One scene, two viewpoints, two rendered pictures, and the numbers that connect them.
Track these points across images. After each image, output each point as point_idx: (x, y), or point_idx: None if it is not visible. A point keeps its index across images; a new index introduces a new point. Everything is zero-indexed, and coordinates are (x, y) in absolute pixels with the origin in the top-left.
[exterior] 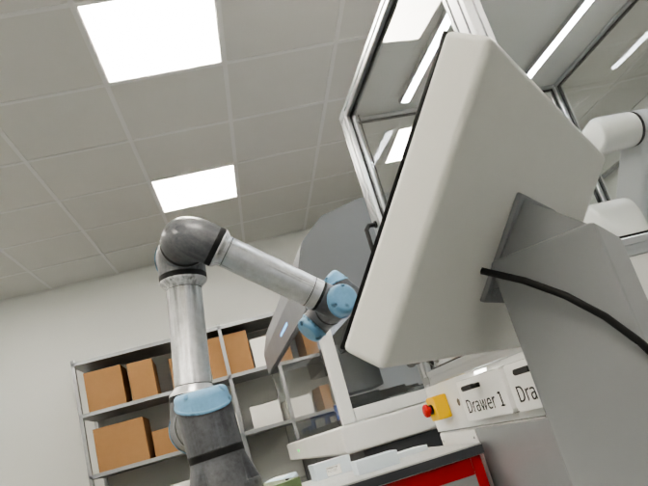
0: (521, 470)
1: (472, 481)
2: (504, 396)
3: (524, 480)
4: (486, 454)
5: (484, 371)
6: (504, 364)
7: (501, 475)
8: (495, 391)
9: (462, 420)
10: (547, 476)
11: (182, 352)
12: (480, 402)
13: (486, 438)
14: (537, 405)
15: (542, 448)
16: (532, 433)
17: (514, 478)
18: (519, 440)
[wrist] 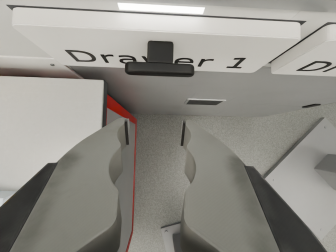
0: (177, 83)
1: (107, 115)
2: (254, 63)
3: (174, 86)
4: (88, 74)
5: (187, 13)
6: (312, 19)
7: (121, 83)
8: (227, 56)
9: (0, 50)
10: (229, 87)
11: None
12: (145, 58)
13: (101, 67)
14: (333, 75)
15: (251, 79)
16: (250, 73)
17: (152, 84)
18: (205, 74)
